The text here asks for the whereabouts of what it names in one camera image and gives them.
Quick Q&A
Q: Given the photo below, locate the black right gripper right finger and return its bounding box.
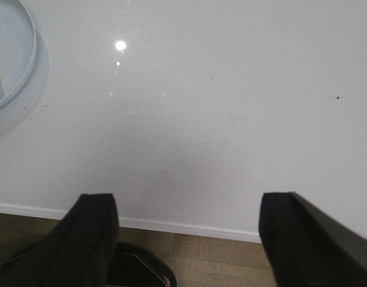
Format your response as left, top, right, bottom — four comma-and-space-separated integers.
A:
259, 192, 367, 286

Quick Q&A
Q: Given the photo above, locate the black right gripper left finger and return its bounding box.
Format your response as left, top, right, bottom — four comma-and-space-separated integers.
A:
0, 194, 118, 286

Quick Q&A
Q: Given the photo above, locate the light blue plate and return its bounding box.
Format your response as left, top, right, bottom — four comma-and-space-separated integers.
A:
0, 1, 37, 108

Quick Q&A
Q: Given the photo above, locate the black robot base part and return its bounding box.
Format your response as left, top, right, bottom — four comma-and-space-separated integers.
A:
105, 242, 178, 287

